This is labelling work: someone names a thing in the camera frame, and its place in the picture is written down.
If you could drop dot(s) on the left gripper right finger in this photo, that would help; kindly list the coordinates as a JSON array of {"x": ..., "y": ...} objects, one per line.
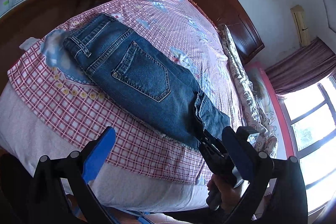
[{"x": 288, "y": 202}]

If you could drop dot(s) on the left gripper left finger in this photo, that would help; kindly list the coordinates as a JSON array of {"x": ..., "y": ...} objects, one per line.
[{"x": 79, "y": 168}]

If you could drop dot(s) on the blue denim jeans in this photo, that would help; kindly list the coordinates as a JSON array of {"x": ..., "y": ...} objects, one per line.
[{"x": 144, "y": 82}]

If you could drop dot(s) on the person's right hand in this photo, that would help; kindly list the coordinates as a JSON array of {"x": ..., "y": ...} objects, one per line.
[{"x": 230, "y": 196}]

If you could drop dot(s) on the floral beige quilt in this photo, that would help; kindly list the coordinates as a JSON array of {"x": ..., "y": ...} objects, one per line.
[{"x": 254, "y": 116}]

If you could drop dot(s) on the pink checked bed sheet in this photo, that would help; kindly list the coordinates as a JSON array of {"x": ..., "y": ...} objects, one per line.
[{"x": 50, "y": 82}]

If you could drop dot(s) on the maroon curtain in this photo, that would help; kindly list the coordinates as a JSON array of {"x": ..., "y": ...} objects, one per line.
[{"x": 304, "y": 67}]

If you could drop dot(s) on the orange fringed cloth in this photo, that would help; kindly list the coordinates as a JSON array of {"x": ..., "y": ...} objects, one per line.
[{"x": 194, "y": 3}]

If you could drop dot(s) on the dark wooden headboard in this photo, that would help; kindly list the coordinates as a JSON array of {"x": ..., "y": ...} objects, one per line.
[{"x": 232, "y": 14}]

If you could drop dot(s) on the pink bed guard rail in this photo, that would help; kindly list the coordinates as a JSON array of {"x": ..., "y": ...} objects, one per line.
[{"x": 270, "y": 104}]

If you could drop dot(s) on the window with dark frame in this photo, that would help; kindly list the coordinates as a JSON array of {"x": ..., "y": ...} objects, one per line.
[{"x": 310, "y": 116}]

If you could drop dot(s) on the beige wall air conditioner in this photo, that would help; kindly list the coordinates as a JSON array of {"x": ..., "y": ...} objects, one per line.
[{"x": 299, "y": 18}]

